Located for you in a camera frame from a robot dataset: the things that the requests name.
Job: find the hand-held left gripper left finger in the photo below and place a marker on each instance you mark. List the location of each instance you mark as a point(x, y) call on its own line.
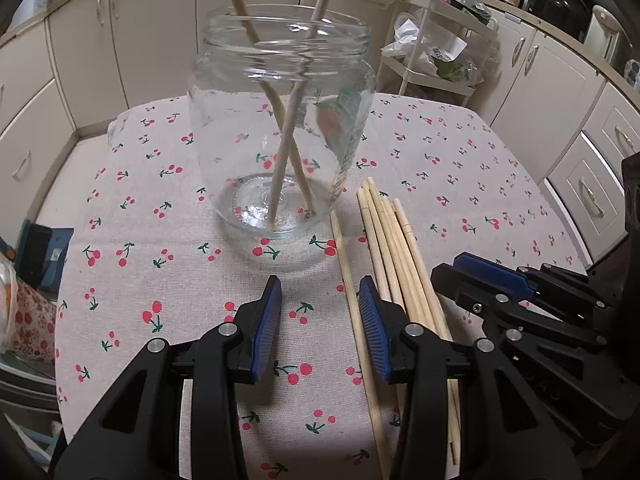
point(267, 325)

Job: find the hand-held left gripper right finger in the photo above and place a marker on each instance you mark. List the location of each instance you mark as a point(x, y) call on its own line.
point(372, 330)

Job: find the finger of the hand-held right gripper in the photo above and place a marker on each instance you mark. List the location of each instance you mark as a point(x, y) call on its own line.
point(470, 290)
point(492, 270)

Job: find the bundle of wooden chopsticks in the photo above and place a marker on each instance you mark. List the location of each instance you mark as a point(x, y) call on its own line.
point(395, 255)

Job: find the clear glass jar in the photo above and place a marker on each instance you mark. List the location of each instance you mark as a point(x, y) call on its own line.
point(225, 160)

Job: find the cherry print tablecloth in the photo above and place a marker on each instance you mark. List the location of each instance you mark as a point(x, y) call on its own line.
point(165, 240)

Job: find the white kitchen base cabinet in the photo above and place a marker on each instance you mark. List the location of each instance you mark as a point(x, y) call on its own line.
point(550, 90)
point(150, 45)
point(30, 125)

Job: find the white jug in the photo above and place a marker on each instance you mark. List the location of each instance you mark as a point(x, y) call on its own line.
point(602, 30)

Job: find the black pot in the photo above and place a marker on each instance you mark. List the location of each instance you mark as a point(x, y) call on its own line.
point(565, 12)

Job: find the white plastic bag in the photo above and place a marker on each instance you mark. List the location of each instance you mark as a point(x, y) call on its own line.
point(430, 50)

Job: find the blue box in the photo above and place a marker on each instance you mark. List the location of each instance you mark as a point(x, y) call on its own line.
point(40, 250)

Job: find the floral plastic bag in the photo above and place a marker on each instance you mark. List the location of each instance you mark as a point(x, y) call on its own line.
point(25, 315)

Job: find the white trolley cart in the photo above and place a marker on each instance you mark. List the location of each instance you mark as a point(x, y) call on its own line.
point(427, 20)

